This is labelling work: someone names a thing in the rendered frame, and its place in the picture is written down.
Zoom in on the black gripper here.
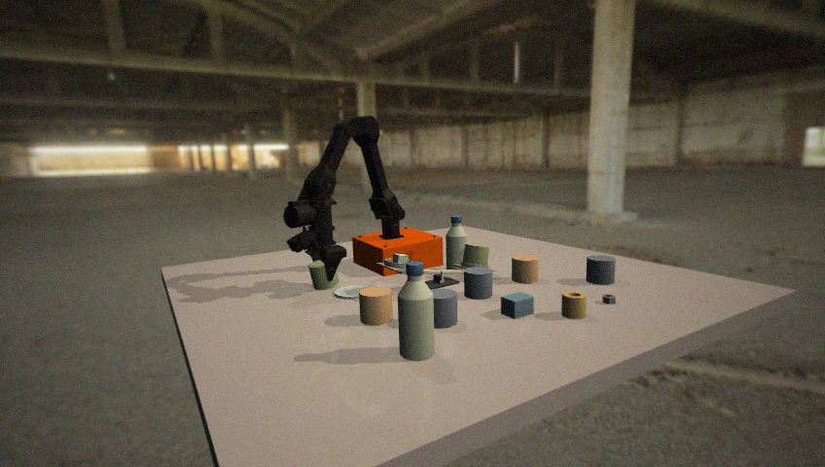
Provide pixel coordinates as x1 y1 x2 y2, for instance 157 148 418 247
304 223 347 281

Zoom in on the grey cylinder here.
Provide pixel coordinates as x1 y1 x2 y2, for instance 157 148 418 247
464 267 492 300
431 288 457 329
586 255 616 285

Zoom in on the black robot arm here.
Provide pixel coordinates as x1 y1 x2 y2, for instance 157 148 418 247
284 116 406 252

